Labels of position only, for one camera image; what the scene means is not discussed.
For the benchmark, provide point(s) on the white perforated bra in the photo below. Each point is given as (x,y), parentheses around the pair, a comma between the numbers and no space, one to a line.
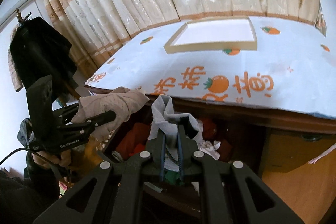
(205,139)

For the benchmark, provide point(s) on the shallow gold cardboard tray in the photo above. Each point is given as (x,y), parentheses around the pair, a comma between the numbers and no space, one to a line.
(222,33)

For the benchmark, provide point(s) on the bright red underwear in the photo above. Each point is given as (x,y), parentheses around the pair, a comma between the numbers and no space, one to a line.
(134,141)

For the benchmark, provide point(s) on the wooden coat rack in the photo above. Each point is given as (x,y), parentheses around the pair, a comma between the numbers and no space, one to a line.
(20,18)

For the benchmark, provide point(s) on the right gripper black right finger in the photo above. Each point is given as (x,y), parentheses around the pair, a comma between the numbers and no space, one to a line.
(229,192)

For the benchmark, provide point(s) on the green underwear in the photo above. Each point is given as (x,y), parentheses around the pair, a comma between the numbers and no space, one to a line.
(172,178)

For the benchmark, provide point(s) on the black garment on rack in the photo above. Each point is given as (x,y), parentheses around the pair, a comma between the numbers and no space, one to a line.
(37,50)

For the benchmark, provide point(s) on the white tablecloth with orange fruit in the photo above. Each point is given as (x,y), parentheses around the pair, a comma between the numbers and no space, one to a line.
(292,69)

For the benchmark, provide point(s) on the beige grey underwear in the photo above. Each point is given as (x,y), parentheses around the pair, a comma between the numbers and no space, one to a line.
(122,101)

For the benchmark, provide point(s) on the dark wooden desk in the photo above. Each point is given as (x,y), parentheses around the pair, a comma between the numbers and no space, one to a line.
(266,139)

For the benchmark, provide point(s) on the person's left hand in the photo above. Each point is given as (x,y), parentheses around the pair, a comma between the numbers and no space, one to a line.
(43,159)

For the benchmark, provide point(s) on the grey white underwear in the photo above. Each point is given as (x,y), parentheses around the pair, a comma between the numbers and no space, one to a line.
(167,120)

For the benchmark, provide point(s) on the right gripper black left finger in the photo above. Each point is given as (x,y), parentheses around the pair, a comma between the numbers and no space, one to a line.
(111,193)

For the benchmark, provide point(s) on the pink striped cloth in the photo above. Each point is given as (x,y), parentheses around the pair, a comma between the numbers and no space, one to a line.
(325,153)

